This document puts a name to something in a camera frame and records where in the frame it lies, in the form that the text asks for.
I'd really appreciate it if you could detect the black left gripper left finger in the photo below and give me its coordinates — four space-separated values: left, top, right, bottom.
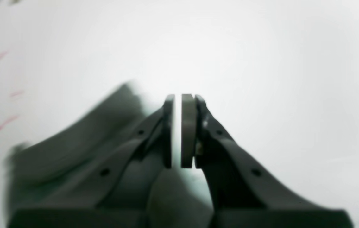
8 95 175 228

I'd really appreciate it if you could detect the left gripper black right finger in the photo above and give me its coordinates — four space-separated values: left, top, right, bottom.
181 94 353 228

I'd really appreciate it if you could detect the dark grey t-shirt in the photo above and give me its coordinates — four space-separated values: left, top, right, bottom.
6 84 211 228

